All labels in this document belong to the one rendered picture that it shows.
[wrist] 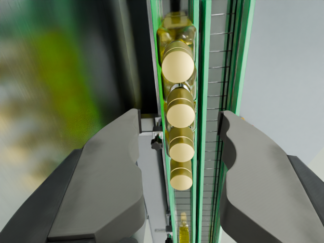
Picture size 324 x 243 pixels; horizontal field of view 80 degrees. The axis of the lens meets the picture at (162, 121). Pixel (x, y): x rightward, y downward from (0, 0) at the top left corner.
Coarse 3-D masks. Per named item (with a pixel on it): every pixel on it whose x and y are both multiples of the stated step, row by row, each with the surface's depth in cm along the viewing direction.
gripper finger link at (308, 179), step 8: (296, 160) 8; (296, 168) 7; (304, 168) 7; (304, 176) 7; (312, 176) 7; (304, 184) 7; (312, 184) 7; (320, 184) 7; (312, 192) 6; (320, 192) 6; (312, 200) 6; (320, 200) 6; (320, 208) 6; (320, 216) 6
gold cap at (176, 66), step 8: (168, 48) 22; (176, 48) 20; (184, 48) 20; (168, 56) 19; (176, 56) 19; (184, 56) 19; (168, 64) 20; (176, 64) 20; (184, 64) 20; (192, 64) 20; (168, 72) 20; (176, 72) 20; (184, 72) 20; (192, 72) 20; (176, 80) 21; (184, 80) 21
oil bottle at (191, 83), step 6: (162, 78) 29; (192, 78) 28; (162, 84) 29; (168, 84) 29; (174, 84) 28; (186, 84) 28; (192, 84) 28; (162, 90) 30; (168, 90) 29; (192, 90) 29; (162, 96) 32
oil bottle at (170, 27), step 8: (184, 16) 41; (168, 24) 30; (176, 24) 29; (184, 24) 28; (192, 24) 28; (160, 32) 26; (168, 32) 25; (176, 32) 25; (184, 32) 25; (192, 32) 25; (160, 40) 26; (168, 40) 25; (184, 40) 25; (192, 40) 25; (160, 48) 26; (192, 48) 26; (160, 56) 27; (192, 56) 26; (160, 64) 28
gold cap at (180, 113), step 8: (168, 96) 26; (176, 96) 24; (184, 96) 24; (192, 96) 26; (168, 104) 24; (176, 104) 22; (184, 104) 22; (192, 104) 24; (168, 112) 23; (176, 112) 23; (184, 112) 23; (192, 112) 23; (168, 120) 23; (176, 120) 23; (184, 120) 23; (192, 120) 23
